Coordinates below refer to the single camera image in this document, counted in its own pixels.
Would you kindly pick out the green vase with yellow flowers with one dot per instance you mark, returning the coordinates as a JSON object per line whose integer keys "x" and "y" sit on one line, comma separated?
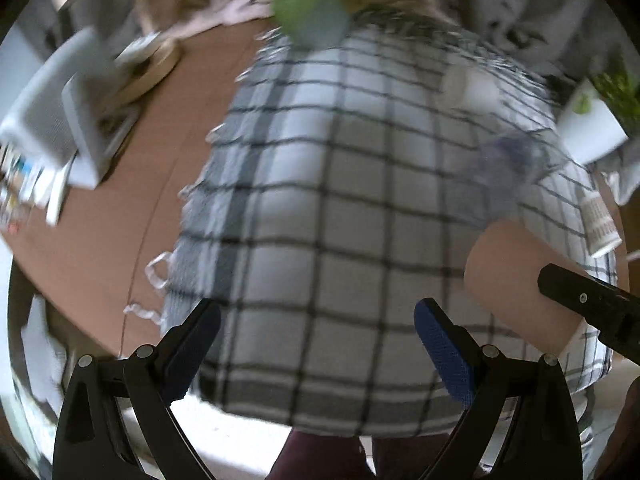
{"x": 312, "y": 7}

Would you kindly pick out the white patterned cup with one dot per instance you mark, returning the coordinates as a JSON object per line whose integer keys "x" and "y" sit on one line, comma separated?
{"x": 600, "y": 225}

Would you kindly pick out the checked grey white tablecloth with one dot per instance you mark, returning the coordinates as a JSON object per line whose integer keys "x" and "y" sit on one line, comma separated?
{"x": 340, "y": 200}

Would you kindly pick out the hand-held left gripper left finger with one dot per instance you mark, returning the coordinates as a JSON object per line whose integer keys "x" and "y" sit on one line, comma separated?
{"x": 192, "y": 355}

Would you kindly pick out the round wooden tray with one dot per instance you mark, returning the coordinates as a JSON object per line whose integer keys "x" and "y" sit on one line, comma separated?
{"x": 150, "y": 67}

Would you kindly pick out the white planter with green plant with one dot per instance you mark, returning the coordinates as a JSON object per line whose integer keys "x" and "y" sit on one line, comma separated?
{"x": 597, "y": 120}

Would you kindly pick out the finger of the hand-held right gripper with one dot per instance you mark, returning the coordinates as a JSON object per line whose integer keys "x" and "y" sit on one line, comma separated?
{"x": 590, "y": 302}

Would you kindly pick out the stack of colourful booklets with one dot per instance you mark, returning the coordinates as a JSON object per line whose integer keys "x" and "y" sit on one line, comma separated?
{"x": 20, "y": 187}

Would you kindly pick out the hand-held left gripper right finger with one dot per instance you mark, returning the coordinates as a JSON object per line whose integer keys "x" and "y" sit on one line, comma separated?
{"x": 445, "y": 355}

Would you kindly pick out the blue glass cup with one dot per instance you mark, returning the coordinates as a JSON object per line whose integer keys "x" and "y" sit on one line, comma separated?
{"x": 510, "y": 172}

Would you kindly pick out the pink cup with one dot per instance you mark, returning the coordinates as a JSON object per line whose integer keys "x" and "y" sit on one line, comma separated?
{"x": 515, "y": 285}

